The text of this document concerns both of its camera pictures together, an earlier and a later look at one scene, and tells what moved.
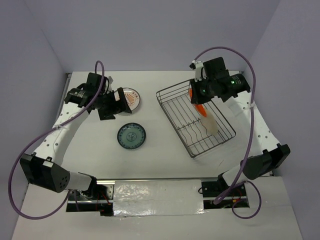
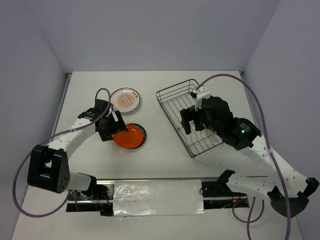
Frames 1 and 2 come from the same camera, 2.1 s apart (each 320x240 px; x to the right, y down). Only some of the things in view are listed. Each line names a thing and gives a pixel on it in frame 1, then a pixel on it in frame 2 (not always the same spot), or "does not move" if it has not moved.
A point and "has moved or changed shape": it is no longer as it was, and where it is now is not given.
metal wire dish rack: x=201 y=127 does not move
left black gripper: x=117 y=107 -> x=106 y=135
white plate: x=132 y=98 does not move
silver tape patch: x=158 y=197 does not move
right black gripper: x=196 y=98 -> x=187 y=114
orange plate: x=200 y=107 has moved or changed shape
